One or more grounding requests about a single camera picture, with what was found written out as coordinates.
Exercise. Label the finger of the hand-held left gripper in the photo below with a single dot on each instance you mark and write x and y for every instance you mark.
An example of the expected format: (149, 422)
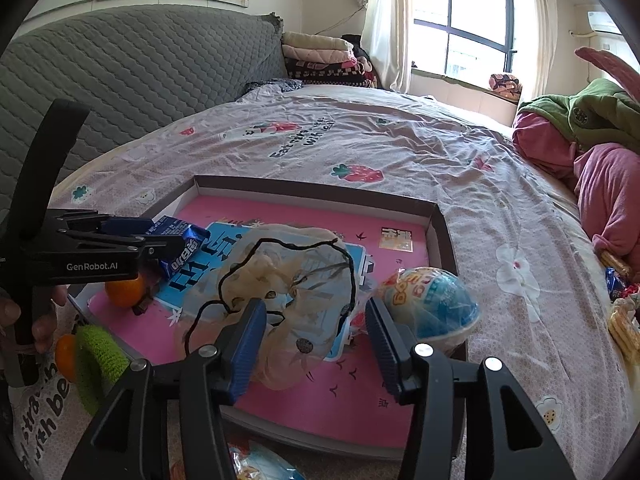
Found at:
(160, 249)
(130, 226)

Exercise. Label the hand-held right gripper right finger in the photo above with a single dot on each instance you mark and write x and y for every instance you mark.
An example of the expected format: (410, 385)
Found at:
(385, 345)

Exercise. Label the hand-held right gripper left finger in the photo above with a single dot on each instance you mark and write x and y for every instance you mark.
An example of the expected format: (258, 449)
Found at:
(247, 345)

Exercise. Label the blue snack packet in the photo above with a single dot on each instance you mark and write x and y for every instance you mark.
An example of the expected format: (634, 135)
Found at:
(182, 250)

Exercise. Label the orange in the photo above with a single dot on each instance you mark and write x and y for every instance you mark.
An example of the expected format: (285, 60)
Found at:
(65, 360)
(122, 292)

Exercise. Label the blue pink egg toy packet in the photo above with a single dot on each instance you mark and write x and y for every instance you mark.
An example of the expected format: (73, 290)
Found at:
(435, 305)
(265, 465)

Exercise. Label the pink-lined cardboard box lid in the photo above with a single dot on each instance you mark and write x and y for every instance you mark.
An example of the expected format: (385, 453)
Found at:
(310, 197)

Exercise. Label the person's left hand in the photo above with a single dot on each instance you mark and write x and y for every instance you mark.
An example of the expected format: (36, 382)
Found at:
(50, 325)

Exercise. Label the grey quilted headboard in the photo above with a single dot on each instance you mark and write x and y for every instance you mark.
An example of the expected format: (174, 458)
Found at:
(150, 70)

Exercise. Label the dark patterned cloth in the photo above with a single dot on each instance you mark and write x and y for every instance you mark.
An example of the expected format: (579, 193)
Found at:
(270, 86)

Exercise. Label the small blue packet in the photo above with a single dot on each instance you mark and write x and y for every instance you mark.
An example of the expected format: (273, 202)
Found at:
(615, 282)

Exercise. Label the snack packets beside quilts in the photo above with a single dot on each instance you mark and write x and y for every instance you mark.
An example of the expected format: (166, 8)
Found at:
(625, 332)

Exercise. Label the dark checkered folded blanket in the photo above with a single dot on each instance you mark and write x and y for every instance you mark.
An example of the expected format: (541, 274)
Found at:
(330, 74)

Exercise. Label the orange biscuit packet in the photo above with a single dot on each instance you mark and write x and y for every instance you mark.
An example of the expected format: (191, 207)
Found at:
(614, 260)

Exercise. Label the pink folded blanket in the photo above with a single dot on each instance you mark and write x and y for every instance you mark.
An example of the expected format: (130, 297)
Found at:
(320, 55)

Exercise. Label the beige folded blanket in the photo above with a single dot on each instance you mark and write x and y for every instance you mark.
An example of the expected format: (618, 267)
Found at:
(315, 41)

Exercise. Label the pink quilt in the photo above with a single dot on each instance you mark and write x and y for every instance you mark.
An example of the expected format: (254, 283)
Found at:
(610, 190)

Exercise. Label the black cloth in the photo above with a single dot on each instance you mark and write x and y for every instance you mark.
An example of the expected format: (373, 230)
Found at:
(357, 47)

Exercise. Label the floral folded cloth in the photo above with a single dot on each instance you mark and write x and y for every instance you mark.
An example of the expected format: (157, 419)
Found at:
(505, 85)

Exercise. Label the green blanket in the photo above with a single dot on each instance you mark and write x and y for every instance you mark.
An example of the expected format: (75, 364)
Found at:
(590, 110)

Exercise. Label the cream curtain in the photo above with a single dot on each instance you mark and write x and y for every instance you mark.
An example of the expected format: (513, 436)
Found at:
(540, 35)
(387, 25)

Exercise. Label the black framed window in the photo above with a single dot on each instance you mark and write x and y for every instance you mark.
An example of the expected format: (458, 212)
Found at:
(475, 10)

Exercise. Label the pink quilted cushion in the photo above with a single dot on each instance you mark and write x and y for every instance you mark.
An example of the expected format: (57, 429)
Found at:
(610, 62)

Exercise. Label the white aircon pipe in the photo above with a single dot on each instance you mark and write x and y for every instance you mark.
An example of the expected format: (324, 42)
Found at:
(582, 35)

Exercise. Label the white air conditioner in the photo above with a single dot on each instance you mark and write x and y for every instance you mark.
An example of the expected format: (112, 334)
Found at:
(605, 22)

